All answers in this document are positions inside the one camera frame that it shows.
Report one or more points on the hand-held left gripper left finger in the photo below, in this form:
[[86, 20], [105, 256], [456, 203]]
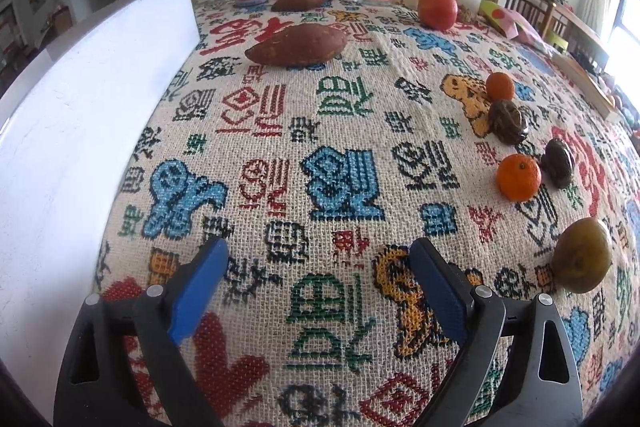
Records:
[[197, 292]]

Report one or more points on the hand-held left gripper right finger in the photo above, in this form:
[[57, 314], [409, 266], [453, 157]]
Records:
[[442, 292]]

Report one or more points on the large orange tangerine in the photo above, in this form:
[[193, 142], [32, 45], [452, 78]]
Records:
[[518, 177]]

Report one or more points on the green-brown round fruit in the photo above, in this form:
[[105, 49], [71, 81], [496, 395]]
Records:
[[582, 254]]

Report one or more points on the large sweet potato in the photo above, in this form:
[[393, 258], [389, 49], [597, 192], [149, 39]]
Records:
[[297, 45]]

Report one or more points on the red apple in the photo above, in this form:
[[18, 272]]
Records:
[[437, 9]]

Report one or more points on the brown walnut near tangerine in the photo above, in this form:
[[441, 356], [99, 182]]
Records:
[[508, 121]]

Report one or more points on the printed woven tablecloth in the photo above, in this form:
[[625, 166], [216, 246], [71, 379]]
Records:
[[320, 147]]

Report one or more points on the white board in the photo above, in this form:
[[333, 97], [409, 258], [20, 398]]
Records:
[[75, 117]]

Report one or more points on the small orange tangerine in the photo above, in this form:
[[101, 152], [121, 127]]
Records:
[[500, 86]]

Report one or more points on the thin book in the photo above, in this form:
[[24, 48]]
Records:
[[587, 82]]

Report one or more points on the pink patterned bag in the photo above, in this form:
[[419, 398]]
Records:
[[515, 24]]

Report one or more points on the pile of nut shells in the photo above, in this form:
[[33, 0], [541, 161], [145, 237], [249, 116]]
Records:
[[465, 14]]

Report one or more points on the wooden chair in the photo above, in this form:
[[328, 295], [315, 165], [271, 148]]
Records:
[[550, 14]]

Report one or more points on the small sweet potato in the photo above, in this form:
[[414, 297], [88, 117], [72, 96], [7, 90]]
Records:
[[300, 0]]

